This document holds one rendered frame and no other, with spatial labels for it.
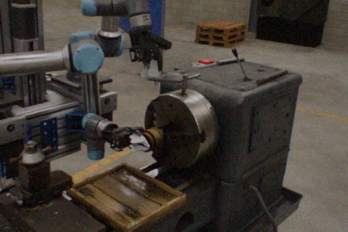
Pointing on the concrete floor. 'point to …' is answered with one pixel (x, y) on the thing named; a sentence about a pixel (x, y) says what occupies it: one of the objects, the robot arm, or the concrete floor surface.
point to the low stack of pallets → (221, 32)
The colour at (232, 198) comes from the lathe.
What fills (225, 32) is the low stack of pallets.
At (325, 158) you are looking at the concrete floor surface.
